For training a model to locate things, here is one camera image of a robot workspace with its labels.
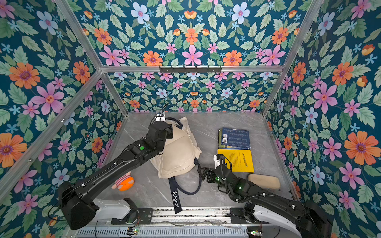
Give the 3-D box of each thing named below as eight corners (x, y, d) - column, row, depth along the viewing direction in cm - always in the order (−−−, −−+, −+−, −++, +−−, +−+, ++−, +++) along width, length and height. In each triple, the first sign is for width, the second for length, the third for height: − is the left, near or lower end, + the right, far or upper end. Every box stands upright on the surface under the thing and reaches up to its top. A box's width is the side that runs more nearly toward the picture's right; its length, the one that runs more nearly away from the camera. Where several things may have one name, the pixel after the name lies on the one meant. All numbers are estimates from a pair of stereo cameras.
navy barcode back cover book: (221, 150, 101) (222, 144, 94) (221, 134, 109) (222, 127, 103) (247, 153, 99) (250, 147, 92) (246, 136, 108) (249, 129, 101)
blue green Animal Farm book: (218, 151, 99) (219, 147, 94) (216, 134, 108) (217, 129, 104) (223, 151, 99) (224, 147, 94) (221, 134, 108) (222, 129, 104)
